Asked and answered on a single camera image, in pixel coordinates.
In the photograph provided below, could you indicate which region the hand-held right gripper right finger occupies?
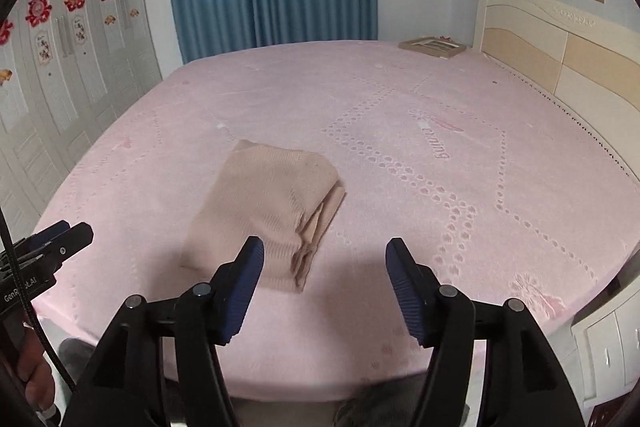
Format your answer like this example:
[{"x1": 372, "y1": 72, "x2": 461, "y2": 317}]
[{"x1": 386, "y1": 237, "x2": 586, "y2": 427}]

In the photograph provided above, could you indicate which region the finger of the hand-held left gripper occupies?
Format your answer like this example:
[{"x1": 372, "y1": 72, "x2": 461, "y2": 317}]
[
  {"x1": 30, "y1": 221, "x2": 72, "y2": 253},
  {"x1": 37, "y1": 223, "x2": 95, "y2": 275}
]

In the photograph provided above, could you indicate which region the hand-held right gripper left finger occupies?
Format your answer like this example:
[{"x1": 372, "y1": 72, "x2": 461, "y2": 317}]
[{"x1": 62, "y1": 236, "x2": 266, "y2": 427}]

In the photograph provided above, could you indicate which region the pink knit sweater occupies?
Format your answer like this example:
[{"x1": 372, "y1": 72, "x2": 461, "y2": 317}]
[{"x1": 179, "y1": 139, "x2": 347, "y2": 293}]

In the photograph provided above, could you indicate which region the person's left hand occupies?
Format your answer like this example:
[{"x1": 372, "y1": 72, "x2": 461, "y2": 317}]
[{"x1": 17, "y1": 329, "x2": 56, "y2": 408}]

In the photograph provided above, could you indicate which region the person's left leg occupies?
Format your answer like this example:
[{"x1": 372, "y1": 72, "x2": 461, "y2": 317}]
[{"x1": 55, "y1": 337, "x2": 101, "y2": 388}]

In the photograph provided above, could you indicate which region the white wardrobe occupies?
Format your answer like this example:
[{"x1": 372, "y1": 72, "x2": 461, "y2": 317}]
[{"x1": 0, "y1": 0, "x2": 163, "y2": 233}]

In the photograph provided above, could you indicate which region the bed with pink sheet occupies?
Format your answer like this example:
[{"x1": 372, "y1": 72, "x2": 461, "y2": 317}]
[{"x1": 32, "y1": 39, "x2": 640, "y2": 400}]

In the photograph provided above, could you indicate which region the white nightstand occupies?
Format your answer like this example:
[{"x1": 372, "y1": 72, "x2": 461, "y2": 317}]
[{"x1": 570, "y1": 252, "x2": 640, "y2": 418}]

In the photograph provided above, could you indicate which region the cream wooden headboard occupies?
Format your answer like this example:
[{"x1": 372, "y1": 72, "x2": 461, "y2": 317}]
[{"x1": 472, "y1": 0, "x2": 640, "y2": 185}]

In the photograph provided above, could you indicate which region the black cable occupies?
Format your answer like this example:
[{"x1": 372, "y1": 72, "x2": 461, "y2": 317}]
[{"x1": 0, "y1": 207, "x2": 78, "y2": 395}]

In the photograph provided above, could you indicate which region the picture frame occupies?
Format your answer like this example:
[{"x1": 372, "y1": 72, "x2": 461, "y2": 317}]
[{"x1": 398, "y1": 36, "x2": 467, "y2": 59}]

